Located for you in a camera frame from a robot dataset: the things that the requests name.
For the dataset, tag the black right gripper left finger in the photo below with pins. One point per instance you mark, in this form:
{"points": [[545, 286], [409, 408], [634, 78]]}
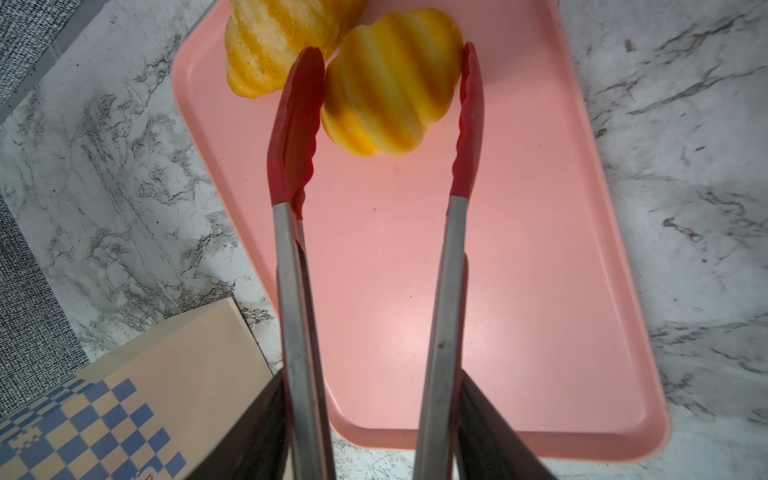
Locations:
{"points": [[256, 447]]}

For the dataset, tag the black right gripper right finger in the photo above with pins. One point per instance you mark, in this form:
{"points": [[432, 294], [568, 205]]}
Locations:
{"points": [[488, 448]]}

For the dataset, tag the checkered paper bread bag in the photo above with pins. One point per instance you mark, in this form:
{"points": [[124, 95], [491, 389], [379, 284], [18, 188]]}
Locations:
{"points": [[154, 408]]}

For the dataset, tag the pink plastic tray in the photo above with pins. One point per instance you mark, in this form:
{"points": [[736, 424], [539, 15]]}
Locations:
{"points": [[554, 334]]}

